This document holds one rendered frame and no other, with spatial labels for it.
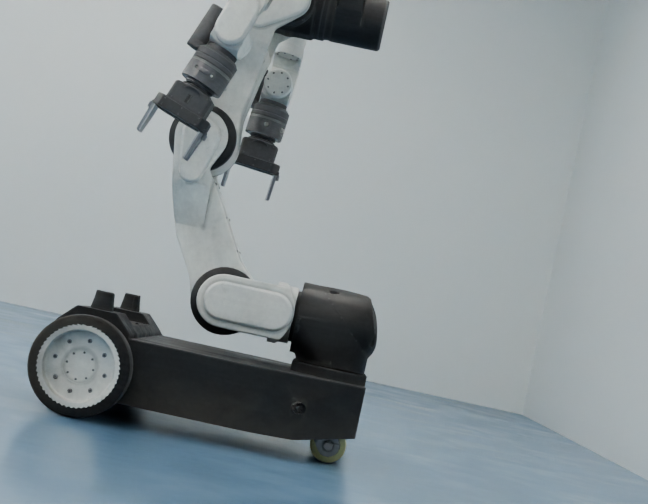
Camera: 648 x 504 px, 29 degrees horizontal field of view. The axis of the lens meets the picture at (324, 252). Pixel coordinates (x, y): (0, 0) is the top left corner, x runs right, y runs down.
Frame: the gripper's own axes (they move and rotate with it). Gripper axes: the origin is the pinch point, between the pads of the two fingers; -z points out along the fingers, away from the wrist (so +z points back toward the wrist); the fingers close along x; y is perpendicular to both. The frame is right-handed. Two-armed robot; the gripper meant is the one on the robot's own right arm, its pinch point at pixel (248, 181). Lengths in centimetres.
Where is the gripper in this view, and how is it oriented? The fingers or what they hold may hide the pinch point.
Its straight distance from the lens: 293.5
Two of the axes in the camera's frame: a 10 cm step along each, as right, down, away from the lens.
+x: -9.5, -3.0, -0.3
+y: 0.5, -0.5, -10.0
